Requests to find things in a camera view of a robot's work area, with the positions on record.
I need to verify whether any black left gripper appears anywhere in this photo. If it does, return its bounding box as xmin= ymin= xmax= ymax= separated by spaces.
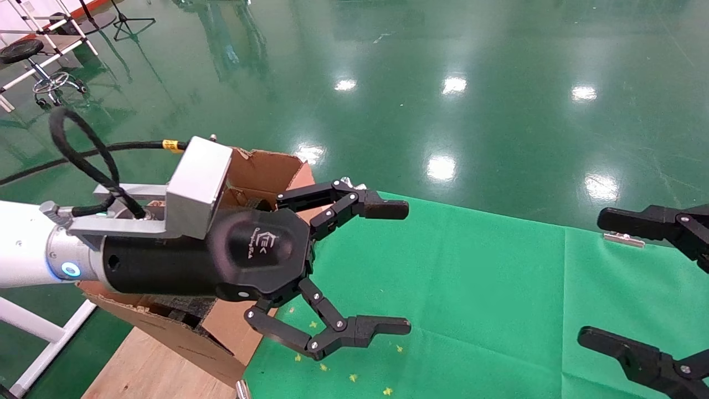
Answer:
xmin=102 ymin=178 xmax=412 ymax=361

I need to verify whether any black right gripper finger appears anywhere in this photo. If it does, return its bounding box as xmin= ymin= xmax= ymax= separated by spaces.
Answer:
xmin=576 ymin=327 xmax=709 ymax=399
xmin=597 ymin=205 xmax=709 ymax=275

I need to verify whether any large open cardboard carton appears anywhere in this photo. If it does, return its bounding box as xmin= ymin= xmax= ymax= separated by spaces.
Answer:
xmin=78 ymin=147 xmax=333 ymax=388

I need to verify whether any green table cloth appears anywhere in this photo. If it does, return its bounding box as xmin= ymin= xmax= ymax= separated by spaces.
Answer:
xmin=244 ymin=191 xmax=709 ymax=399

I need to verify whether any black tripod stand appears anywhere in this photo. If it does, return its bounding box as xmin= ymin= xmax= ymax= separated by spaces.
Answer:
xmin=111 ymin=0 xmax=157 ymax=42

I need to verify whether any black round stand base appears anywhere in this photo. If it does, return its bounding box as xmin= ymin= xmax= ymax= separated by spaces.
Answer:
xmin=49 ymin=0 xmax=118 ymax=35

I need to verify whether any white pipe rack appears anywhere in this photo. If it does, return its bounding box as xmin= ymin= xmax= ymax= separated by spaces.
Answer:
xmin=0 ymin=0 xmax=100 ymax=113

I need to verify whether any black stool chrome base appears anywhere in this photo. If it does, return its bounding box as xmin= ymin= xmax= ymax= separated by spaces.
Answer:
xmin=0 ymin=38 xmax=88 ymax=109

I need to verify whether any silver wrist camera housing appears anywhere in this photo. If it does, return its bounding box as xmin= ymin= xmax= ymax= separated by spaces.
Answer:
xmin=69 ymin=135 xmax=233 ymax=250

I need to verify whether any thick black braided cable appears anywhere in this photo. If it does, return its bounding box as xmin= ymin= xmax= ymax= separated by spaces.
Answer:
xmin=49 ymin=106 xmax=147 ymax=219

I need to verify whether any thin black cable yellow tag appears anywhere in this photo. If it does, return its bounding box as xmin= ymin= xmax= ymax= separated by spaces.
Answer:
xmin=0 ymin=140 xmax=192 ymax=185

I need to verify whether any white table frame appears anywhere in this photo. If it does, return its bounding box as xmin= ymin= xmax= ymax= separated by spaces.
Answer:
xmin=0 ymin=296 xmax=97 ymax=399

